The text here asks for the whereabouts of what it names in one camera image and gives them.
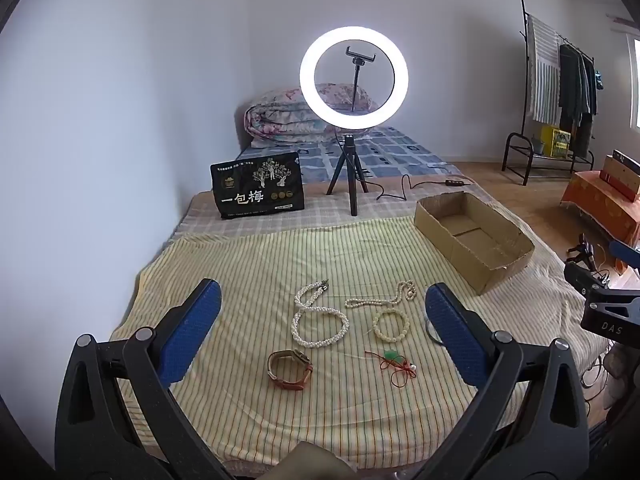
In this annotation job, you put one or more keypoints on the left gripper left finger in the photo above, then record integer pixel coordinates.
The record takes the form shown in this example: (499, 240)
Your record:
(117, 418)

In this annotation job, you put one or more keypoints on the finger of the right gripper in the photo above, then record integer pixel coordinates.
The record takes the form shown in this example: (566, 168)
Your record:
(623, 252)

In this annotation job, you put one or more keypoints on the yellow crate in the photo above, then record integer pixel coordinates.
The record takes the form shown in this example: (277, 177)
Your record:
(555, 142)

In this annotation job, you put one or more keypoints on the black tripod stand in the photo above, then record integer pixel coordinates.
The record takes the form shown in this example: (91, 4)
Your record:
(350, 160)

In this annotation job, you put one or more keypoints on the blue patterned bed sheet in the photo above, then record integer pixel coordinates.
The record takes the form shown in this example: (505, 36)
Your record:
(383, 152)

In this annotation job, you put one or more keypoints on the checked beige blanket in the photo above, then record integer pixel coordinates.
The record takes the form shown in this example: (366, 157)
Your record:
(390, 198)

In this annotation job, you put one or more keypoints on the brown cardboard box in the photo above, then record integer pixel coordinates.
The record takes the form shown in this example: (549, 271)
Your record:
(481, 244)

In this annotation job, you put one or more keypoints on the red string jade pendant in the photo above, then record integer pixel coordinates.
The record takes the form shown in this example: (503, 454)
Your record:
(401, 370)

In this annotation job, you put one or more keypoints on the white ring light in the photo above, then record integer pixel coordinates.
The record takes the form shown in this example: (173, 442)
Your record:
(352, 121)

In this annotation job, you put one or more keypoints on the cardboard box on table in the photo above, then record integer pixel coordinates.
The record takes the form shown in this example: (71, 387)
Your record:
(622, 173)

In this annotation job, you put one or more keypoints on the folded floral quilt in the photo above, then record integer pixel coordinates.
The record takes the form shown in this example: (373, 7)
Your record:
(284, 116)

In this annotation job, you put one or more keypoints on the black clothes rack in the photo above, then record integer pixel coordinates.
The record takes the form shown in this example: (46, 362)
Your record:
(522, 153)

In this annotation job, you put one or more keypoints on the black snack bag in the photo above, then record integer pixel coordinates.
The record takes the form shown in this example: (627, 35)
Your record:
(258, 186)

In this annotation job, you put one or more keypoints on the dark hanging clothes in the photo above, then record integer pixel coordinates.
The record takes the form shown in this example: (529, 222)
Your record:
(579, 86)

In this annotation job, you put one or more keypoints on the black phone holder clamp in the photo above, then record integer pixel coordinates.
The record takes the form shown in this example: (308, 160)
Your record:
(359, 59)

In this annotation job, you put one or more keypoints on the small black floor tripod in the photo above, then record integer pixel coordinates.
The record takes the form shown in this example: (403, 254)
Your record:
(583, 252)

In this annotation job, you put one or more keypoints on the orange covered low table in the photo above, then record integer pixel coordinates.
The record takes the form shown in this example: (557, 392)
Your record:
(603, 204)

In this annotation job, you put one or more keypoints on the striped hanging cloth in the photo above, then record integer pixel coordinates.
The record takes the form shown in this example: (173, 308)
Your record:
(544, 79)

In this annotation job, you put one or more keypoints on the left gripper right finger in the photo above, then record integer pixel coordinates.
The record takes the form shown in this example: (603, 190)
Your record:
(527, 419)

